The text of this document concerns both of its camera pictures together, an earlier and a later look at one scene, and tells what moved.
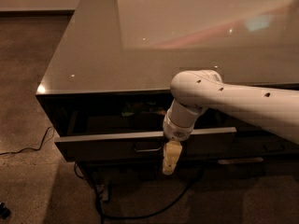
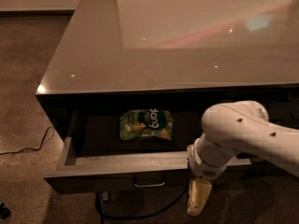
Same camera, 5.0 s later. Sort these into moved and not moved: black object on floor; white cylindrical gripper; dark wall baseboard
Moved: white cylindrical gripper
Not moved: dark wall baseboard; black object on floor
